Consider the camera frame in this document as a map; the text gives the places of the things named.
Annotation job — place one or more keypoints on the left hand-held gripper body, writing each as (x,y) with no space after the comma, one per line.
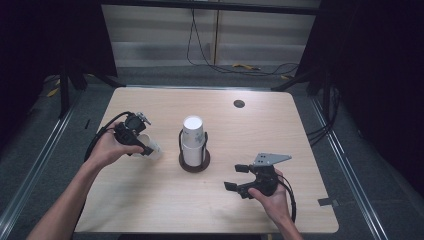
(131,128)

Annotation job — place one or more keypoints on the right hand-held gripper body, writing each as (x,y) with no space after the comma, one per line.
(265,181)

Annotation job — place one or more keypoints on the single white paper cup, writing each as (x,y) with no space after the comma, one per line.
(154,146)

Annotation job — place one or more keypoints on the dark round cup holder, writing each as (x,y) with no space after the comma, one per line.
(195,168)

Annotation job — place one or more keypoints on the stack of white paper cups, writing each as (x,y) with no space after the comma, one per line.
(193,133)

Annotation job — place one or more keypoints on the person's right hand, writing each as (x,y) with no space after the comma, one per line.
(275,203)

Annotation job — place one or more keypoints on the person's left hand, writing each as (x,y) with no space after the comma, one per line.
(106,148)

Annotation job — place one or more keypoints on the small dark round lid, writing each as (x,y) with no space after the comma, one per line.
(239,103)

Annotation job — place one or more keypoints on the grey tape strip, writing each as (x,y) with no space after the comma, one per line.
(328,202)

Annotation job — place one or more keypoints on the black metal stand leg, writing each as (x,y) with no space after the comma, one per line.
(65,96)
(293,81)

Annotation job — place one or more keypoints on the yellow floor tape piece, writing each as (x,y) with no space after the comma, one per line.
(246,66)
(53,92)

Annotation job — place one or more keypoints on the dark curtain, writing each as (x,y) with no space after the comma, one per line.
(50,36)
(373,66)

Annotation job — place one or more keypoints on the metal floor rail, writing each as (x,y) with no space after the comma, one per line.
(30,173)
(353,173)

